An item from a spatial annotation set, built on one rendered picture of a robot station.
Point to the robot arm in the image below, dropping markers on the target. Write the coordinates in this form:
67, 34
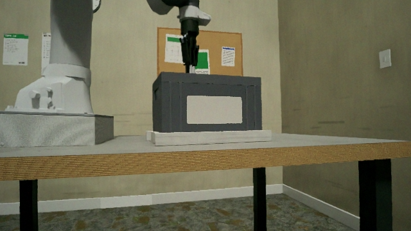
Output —
65, 82

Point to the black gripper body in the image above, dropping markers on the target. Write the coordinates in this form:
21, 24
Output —
190, 29

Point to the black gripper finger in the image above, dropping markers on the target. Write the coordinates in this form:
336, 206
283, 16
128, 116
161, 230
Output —
186, 53
194, 55

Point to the dark grey crate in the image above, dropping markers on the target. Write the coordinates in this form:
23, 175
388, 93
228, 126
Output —
190, 102

